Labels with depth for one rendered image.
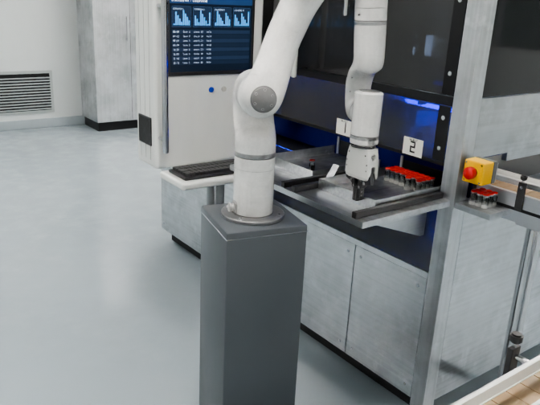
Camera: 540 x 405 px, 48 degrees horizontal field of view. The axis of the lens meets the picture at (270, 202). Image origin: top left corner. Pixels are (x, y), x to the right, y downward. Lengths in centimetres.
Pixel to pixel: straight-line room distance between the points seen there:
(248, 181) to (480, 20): 83
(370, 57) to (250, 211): 55
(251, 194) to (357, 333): 98
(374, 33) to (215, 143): 106
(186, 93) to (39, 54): 463
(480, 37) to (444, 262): 73
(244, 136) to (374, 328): 105
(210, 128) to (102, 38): 425
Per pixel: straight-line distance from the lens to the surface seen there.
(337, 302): 257
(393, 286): 232
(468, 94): 199
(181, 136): 251
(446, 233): 210
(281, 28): 169
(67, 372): 269
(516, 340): 106
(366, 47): 176
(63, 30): 708
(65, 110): 718
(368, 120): 180
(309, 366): 269
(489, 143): 214
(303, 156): 243
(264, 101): 164
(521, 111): 225
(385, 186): 213
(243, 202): 177
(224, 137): 261
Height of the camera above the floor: 149
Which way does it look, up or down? 19 degrees down
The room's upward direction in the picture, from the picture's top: 3 degrees clockwise
